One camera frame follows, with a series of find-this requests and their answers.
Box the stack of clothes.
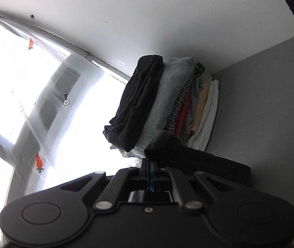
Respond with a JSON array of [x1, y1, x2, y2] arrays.
[[103, 54, 220, 159]]

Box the white carrot-print sheet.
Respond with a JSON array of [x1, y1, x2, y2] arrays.
[[0, 8, 137, 246]]

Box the black pants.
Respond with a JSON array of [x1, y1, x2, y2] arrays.
[[144, 130, 251, 188]]

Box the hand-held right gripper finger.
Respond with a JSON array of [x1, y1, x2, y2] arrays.
[[55, 158, 151, 211], [149, 161, 244, 210]]

